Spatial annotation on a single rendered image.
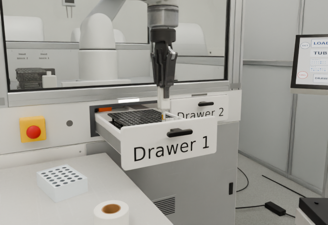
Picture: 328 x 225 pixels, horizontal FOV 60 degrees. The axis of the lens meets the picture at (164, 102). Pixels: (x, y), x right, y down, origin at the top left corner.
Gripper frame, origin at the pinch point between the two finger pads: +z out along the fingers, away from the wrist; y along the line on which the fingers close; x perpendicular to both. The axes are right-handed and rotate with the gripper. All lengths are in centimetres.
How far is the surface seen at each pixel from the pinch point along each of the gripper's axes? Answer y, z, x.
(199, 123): -10.8, 6.4, -5.7
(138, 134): -10.8, 6.9, 12.8
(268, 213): 55, 97, -111
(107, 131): 8.4, 10.3, 15.3
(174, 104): 21.2, 6.3, -15.7
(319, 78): 2, -2, -76
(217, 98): 21.3, 5.6, -37.2
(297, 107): 83, 32, -173
